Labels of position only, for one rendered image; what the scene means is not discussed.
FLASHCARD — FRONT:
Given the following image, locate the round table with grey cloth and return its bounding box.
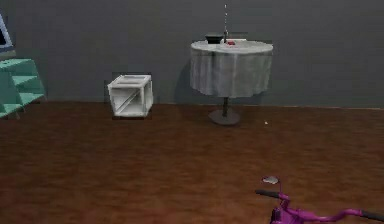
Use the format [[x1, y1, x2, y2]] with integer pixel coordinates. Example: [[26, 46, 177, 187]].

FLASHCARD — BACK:
[[189, 38, 274, 127]]

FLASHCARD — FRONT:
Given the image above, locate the purple toy tricycle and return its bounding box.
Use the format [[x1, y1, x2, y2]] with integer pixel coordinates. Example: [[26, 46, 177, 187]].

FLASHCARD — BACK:
[[255, 188, 384, 224]]

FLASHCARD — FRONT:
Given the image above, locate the thin black antenna rod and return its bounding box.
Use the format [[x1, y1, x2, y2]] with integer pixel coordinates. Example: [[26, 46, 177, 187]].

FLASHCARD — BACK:
[[223, 3, 229, 44]]

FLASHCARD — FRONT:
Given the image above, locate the black bowl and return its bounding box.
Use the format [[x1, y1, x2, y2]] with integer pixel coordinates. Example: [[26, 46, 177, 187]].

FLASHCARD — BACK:
[[204, 32, 225, 45]]

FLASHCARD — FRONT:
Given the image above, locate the green shelf unit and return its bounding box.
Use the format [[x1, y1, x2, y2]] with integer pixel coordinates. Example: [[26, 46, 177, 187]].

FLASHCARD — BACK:
[[0, 58, 47, 120]]

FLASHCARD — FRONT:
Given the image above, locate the television set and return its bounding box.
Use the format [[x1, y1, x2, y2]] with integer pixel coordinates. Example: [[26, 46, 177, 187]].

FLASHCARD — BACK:
[[0, 12, 15, 53]]

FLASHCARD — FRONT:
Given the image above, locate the small grey flat object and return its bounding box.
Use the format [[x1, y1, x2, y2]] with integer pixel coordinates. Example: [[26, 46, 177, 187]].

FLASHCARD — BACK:
[[262, 175, 280, 185]]

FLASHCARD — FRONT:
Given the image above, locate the white wooden crate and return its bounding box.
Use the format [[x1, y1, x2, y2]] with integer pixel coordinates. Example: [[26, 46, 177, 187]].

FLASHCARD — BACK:
[[107, 73, 155, 118]]

